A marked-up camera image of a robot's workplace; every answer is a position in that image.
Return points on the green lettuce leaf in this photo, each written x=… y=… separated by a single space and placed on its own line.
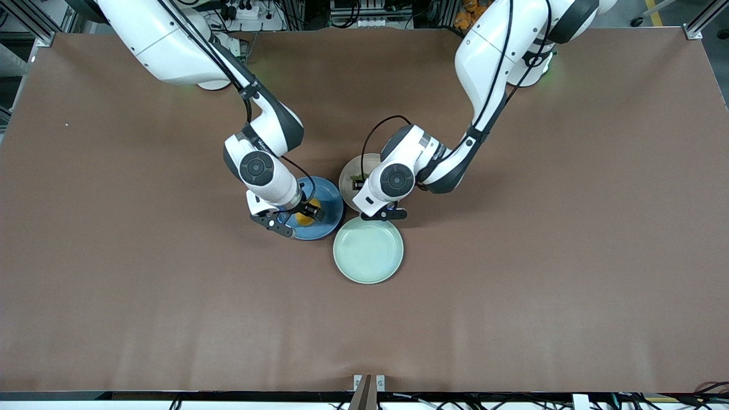
x=359 y=177

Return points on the yellow lemon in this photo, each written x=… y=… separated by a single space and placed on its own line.
x=304 y=219

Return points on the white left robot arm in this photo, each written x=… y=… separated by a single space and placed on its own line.
x=484 y=57

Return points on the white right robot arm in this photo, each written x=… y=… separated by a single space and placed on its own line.
x=171 y=51

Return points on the beige plate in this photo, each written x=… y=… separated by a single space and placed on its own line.
x=347 y=188

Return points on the blue plate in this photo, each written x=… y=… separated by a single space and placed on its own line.
x=329 y=199

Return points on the mint green plate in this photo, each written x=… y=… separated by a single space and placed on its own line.
x=367 y=250

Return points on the white power strip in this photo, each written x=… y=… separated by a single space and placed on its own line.
x=248 y=12
x=387 y=23

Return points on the orange objects pile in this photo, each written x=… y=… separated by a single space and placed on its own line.
x=470 y=20

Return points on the small metal bracket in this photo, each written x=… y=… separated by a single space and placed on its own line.
x=380 y=382

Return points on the brown camera mount post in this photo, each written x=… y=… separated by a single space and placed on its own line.
x=364 y=398

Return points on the aluminium frame profile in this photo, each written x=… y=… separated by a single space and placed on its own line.
x=25 y=20
x=697 y=25

